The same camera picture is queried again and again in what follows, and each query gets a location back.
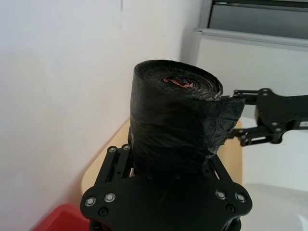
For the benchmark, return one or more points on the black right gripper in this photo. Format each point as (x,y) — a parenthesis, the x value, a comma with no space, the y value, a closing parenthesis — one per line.
(279,113)

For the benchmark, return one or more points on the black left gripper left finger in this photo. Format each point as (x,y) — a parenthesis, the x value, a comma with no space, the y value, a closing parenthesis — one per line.
(115,166)

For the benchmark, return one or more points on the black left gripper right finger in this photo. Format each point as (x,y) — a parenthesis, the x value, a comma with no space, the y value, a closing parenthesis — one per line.
(216,170)

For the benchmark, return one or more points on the black trash bag roll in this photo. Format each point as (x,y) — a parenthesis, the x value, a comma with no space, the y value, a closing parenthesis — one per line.
(168,125)

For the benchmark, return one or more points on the white partition panel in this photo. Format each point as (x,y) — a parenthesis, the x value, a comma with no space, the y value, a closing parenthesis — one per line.
(264,67)

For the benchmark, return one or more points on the white plastic tub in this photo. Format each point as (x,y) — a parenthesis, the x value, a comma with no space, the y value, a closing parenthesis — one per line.
(274,207)

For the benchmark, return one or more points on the red plastic bin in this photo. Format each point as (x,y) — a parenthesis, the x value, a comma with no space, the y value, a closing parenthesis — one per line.
(60,219)

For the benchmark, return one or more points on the grey window frame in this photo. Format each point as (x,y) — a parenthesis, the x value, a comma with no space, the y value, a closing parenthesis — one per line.
(257,16)

